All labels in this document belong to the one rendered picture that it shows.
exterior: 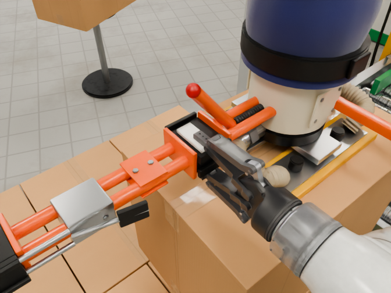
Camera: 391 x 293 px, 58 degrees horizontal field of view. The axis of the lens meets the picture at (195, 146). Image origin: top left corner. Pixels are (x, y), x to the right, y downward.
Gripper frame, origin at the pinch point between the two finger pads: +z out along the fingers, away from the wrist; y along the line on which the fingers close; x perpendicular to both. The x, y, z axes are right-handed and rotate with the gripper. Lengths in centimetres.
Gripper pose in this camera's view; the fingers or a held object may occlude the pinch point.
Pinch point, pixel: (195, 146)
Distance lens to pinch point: 61.1
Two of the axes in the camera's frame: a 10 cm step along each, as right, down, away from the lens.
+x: 7.7, -4.4, 4.6
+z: -6.4, -5.4, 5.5
